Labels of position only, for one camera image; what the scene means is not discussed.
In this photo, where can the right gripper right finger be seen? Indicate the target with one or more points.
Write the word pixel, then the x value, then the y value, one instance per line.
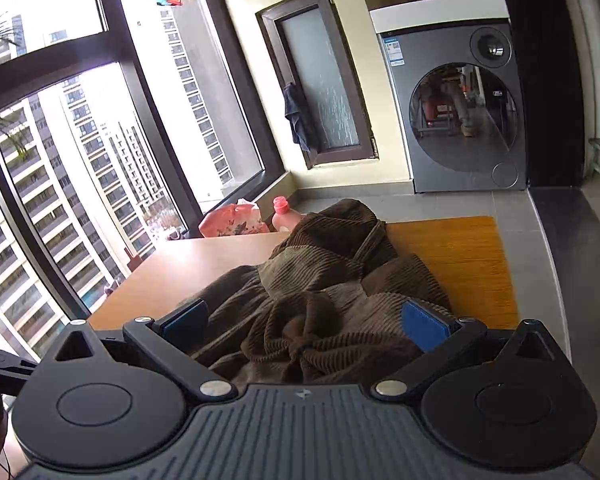
pixel 443 340

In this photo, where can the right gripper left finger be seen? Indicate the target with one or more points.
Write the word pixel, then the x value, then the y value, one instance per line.
pixel 163 345

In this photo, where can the brown corduroy dotted dress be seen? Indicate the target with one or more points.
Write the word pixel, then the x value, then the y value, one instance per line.
pixel 325 308

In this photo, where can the red plastic bag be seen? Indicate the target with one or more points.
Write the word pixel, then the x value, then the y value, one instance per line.
pixel 242 218

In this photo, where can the pink bottle red cap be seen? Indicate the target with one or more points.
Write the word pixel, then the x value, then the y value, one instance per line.
pixel 285 218

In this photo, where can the dark blue hanging cloth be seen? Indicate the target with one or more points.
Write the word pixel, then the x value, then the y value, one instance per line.
pixel 298 115

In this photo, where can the grey front-load washing machine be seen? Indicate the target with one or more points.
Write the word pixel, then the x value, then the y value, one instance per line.
pixel 457 90

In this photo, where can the frosted glass brown door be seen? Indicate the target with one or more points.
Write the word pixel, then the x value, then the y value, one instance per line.
pixel 308 47

